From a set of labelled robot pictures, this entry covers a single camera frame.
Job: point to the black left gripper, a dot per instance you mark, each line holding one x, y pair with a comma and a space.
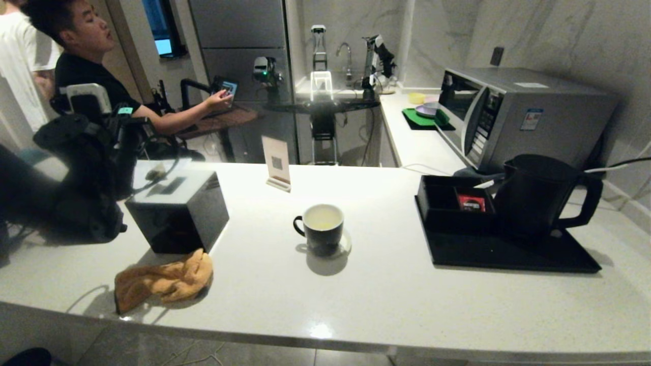
101, 162

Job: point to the black electric kettle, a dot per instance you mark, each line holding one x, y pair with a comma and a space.
534, 198

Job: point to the black background robot arm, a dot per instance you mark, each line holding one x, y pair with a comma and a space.
376, 58

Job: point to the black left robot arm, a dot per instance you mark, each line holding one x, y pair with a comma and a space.
51, 203

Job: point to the grey background robot arm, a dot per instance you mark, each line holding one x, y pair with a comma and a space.
319, 51

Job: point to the black compartment organizer box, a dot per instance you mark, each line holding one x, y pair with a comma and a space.
437, 213

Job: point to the red tea packet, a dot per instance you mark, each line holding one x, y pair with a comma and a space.
471, 203

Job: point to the black office chair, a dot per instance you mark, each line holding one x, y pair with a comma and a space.
175, 150

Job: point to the black teleoperation rig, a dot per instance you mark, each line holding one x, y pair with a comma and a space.
188, 84

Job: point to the man in black shirt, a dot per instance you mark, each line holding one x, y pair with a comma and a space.
86, 76

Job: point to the black tissue box white lid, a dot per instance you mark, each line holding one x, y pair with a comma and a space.
178, 229

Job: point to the small wooden table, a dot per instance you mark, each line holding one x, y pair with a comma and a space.
229, 119

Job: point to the blue lit monitor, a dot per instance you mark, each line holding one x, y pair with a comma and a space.
164, 46

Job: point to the open laptop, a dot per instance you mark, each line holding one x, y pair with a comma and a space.
226, 86

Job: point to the orange cloth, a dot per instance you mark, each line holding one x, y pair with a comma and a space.
163, 282

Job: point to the QR code table sign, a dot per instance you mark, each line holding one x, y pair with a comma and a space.
277, 157

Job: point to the person in white shirt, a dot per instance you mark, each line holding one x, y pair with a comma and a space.
20, 51

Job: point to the black device green light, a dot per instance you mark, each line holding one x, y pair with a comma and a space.
262, 67

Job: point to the grey refrigerator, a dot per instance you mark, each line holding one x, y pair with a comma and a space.
239, 25

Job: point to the black round tabletop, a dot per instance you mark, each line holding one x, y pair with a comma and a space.
325, 107

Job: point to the black mug white inside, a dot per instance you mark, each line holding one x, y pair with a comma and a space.
320, 236

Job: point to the chrome faucet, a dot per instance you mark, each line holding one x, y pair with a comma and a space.
349, 66

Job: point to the white base cabinet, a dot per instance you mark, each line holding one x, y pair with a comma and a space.
389, 147

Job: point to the beige round plate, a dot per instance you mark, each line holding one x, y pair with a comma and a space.
389, 92

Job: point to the green mat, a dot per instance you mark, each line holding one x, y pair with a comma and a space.
414, 119

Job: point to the yellow bowl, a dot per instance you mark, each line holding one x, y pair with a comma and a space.
416, 98

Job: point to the purple plate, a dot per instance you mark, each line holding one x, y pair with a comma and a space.
420, 111

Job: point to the small grey bowl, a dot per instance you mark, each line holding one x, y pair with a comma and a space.
433, 106

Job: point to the pink bowl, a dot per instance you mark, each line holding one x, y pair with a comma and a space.
432, 98

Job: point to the white sachet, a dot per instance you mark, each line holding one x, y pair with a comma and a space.
483, 184

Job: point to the black serving tray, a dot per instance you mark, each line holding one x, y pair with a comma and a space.
508, 254

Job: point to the silver microwave oven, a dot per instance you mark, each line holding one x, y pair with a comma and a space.
549, 127

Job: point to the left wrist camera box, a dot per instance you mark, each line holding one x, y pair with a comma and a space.
89, 96

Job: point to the black table pedestal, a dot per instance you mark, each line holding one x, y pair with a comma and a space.
324, 127

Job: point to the white glowing frame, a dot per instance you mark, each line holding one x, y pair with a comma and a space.
321, 73

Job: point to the dark wall socket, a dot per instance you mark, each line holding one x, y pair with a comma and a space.
498, 56

